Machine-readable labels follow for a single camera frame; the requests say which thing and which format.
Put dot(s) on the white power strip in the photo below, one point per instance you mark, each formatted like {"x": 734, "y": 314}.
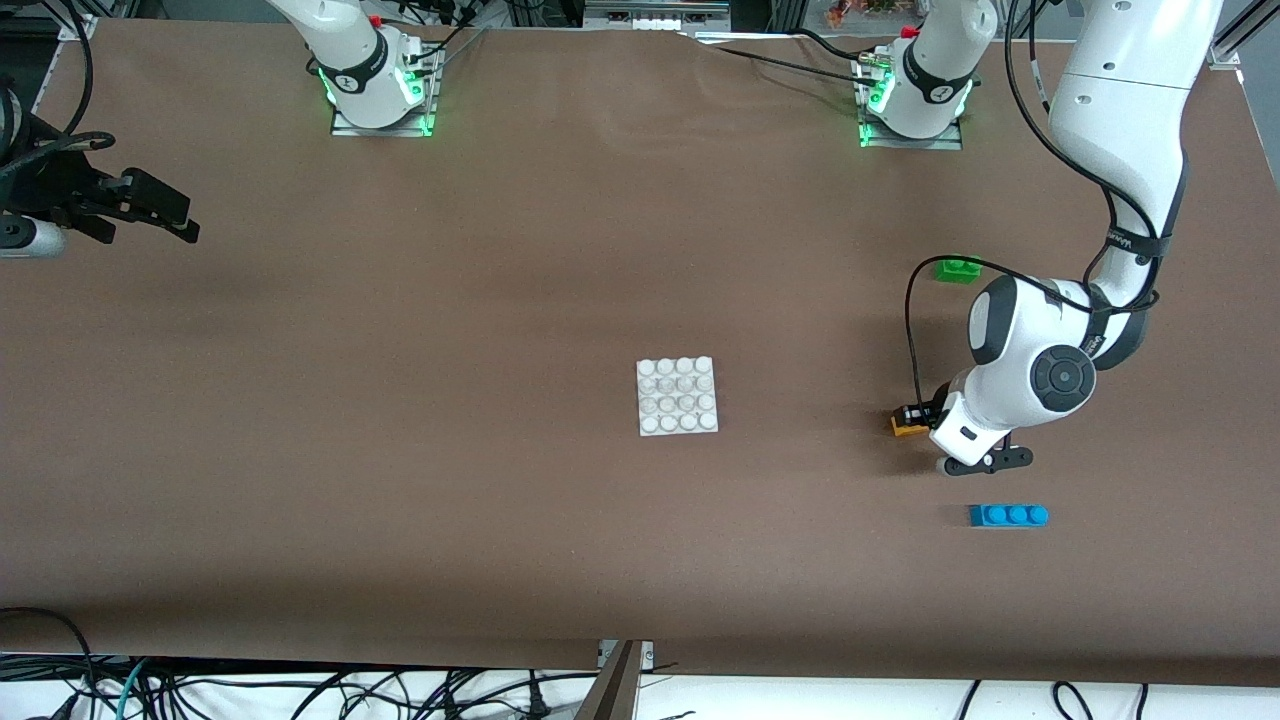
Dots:
{"x": 650, "y": 22}

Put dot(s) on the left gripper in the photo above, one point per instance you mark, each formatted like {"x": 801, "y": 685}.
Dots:
{"x": 926, "y": 412}

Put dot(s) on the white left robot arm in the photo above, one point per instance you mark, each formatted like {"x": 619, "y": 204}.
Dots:
{"x": 1120, "y": 100}

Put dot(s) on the yellow two-stud block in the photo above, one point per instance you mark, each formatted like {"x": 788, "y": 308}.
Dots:
{"x": 908, "y": 430}

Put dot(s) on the blue three-stud block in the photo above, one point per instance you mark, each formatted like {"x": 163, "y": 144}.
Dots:
{"x": 1008, "y": 516}

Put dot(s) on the white studded base plate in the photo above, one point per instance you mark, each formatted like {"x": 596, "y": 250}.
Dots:
{"x": 677, "y": 397}

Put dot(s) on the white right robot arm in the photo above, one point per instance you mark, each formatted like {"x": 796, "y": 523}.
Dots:
{"x": 345, "y": 50}

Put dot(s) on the small metal table bracket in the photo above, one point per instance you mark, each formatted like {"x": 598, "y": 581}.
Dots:
{"x": 647, "y": 652}

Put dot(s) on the metal corner bracket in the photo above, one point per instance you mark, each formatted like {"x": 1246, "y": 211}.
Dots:
{"x": 78, "y": 28}
{"x": 1222, "y": 52}

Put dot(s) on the green two-stud block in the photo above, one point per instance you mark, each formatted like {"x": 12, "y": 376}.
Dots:
{"x": 955, "y": 270}

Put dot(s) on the grey metal pole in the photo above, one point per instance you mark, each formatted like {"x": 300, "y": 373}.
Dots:
{"x": 615, "y": 690}

